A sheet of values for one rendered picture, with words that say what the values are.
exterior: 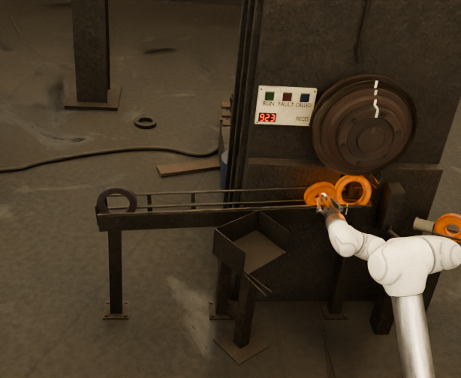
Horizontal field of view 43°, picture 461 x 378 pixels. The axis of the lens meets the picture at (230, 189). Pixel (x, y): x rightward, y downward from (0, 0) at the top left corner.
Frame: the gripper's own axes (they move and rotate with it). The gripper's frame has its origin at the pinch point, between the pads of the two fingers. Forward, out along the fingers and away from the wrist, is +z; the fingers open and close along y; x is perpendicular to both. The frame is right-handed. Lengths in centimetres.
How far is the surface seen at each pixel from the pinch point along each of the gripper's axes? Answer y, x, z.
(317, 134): -7.8, 32.6, -0.5
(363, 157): 12.0, 26.0, -9.3
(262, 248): -31.6, -14.1, -21.6
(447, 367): 65, -76, -46
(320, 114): -7.9, 42.4, -0.1
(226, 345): -45, -73, -26
